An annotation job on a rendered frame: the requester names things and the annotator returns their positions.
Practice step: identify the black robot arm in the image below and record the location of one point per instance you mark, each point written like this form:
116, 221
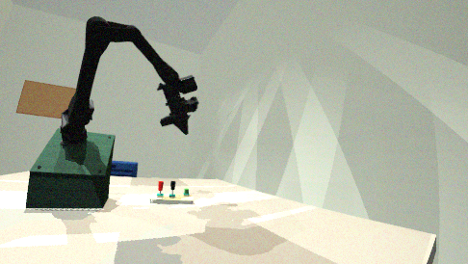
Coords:
99, 33

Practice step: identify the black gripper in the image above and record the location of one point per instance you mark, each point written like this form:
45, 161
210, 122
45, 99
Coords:
180, 120

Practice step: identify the tan circuit board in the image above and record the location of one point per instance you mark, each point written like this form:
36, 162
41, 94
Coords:
186, 195

